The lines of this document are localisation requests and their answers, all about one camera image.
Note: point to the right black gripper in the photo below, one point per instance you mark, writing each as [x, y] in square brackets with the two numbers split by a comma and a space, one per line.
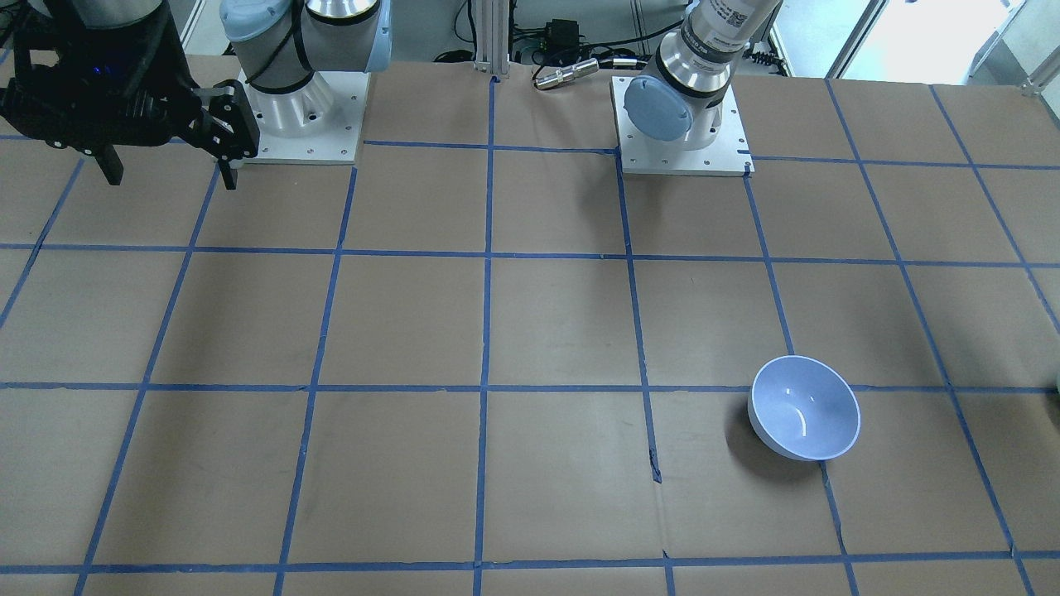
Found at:
[225, 124]

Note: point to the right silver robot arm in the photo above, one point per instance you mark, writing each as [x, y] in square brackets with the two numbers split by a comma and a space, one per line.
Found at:
[282, 44]

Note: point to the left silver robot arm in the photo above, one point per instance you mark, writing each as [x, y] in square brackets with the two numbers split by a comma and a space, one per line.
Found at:
[677, 98]

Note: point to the blue bowl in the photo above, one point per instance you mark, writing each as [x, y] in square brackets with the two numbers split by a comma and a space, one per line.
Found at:
[803, 409]

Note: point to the silver metal cylinder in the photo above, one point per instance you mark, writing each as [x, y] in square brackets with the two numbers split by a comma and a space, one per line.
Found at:
[566, 75]

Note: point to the black power adapter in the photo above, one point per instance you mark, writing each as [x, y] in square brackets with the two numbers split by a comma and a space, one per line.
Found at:
[561, 40]

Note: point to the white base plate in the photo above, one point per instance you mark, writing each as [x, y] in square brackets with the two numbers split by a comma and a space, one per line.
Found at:
[331, 124]
[714, 143]

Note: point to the aluminium frame post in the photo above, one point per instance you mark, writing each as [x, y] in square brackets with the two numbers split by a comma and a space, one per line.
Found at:
[492, 38]

